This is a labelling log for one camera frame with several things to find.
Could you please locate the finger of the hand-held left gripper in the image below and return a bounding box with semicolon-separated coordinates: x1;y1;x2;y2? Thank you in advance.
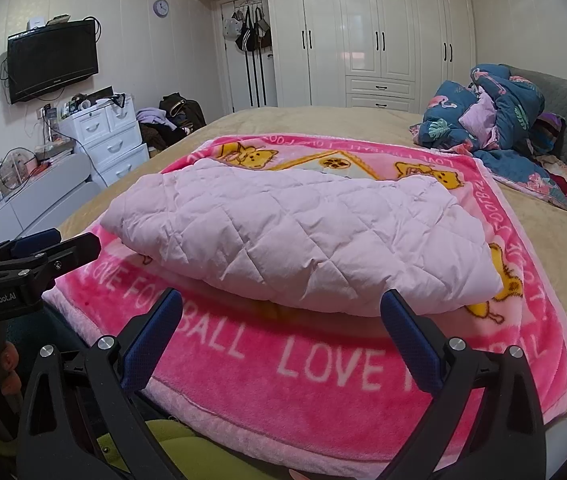
0;229;62;266
0;233;102;287

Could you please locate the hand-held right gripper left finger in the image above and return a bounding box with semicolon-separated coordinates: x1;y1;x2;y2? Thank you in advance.
15;287;185;480

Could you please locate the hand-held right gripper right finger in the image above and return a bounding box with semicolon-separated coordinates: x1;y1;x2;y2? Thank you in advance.
380;288;550;480

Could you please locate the pink quilted jacket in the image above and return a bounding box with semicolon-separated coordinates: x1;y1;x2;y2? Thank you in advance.
100;162;505;318

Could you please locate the person's left hand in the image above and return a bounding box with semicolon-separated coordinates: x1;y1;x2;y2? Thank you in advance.
0;341;22;397

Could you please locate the grey low cabinet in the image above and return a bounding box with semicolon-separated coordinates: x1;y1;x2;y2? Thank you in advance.
0;152;104;246

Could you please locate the white drawer chest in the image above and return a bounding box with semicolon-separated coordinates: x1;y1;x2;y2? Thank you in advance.
58;91;150;188

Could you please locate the pink printed blanket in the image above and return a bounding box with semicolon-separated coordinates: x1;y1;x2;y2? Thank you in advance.
44;132;567;478

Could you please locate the person's yellow-green top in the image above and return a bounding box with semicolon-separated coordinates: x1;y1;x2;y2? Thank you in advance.
78;417;294;480

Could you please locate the lilac garment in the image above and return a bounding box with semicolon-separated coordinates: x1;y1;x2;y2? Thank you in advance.
136;106;169;126

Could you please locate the small black object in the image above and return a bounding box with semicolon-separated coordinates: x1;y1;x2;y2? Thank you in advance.
94;87;127;109

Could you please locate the dark travel bag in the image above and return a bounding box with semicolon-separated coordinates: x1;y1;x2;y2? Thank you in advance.
158;92;207;131

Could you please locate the black flat television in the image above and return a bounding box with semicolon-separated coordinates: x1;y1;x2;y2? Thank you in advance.
7;19;99;105

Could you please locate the white door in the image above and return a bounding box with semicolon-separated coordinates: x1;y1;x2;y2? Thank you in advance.
214;0;277;113

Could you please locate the beige bed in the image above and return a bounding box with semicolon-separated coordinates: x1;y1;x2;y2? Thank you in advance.
56;105;567;421

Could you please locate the purple cloth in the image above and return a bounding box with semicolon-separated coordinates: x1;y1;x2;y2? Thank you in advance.
533;112;567;156

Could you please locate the blue flamingo quilt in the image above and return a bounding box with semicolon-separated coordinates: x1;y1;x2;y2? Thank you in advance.
409;63;567;211

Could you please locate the black striped hanging bag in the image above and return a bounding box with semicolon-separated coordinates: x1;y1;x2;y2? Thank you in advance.
236;7;267;108

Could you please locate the grey hanging bag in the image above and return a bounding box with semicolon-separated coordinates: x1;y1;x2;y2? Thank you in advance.
256;9;275;47

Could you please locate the white wardrobe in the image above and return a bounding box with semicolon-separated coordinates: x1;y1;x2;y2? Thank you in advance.
188;0;477;113

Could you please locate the black power cable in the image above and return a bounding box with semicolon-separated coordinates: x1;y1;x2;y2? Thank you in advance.
71;135;102;181

